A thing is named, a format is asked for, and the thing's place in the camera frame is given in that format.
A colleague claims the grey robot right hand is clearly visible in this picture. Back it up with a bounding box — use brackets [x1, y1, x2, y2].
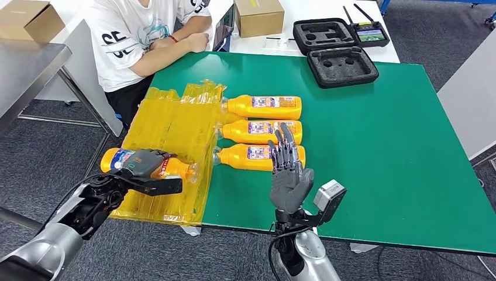
[268, 122, 315, 215]

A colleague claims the person's left hand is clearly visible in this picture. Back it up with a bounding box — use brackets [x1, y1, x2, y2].
[148, 37, 174, 52]

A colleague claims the person's right hand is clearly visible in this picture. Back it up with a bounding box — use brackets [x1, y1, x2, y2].
[188, 32, 211, 53]

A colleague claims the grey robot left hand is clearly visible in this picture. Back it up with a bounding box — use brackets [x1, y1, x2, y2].
[123, 149, 178, 180]

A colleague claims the orange detergent bottle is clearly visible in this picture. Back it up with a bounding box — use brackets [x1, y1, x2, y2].
[215, 119, 304, 146]
[212, 143, 306, 172]
[99, 147, 199, 183]
[220, 95, 302, 121]

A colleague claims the dark tablet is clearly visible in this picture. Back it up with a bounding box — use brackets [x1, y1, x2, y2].
[212, 4, 237, 53]

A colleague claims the person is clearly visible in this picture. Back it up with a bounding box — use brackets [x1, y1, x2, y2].
[85, 0, 213, 129]

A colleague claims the yellow plastic sheet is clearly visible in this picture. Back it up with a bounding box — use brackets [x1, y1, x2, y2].
[109, 79, 233, 227]

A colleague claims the cardboard box with yellow label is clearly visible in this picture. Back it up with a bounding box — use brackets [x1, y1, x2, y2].
[234, 0, 285, 39]

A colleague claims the black foam-lined case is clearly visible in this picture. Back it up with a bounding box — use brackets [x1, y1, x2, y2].
[292, 18, 380, 90]

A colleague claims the plain cardboard box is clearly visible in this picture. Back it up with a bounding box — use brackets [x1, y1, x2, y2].
[0, 0, 66, 43]

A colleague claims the steel table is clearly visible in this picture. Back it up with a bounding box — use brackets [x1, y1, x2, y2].
[0, 39, 122, 234]

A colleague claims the black remote controller with screen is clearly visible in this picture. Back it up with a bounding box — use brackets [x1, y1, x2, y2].
[342, 4, 391, 49]

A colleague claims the pale grey table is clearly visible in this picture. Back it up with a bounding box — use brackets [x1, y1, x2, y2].
[436, 29, 496, 162]

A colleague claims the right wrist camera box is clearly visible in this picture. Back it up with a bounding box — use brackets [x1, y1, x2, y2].
[313, 179, 348, 227]

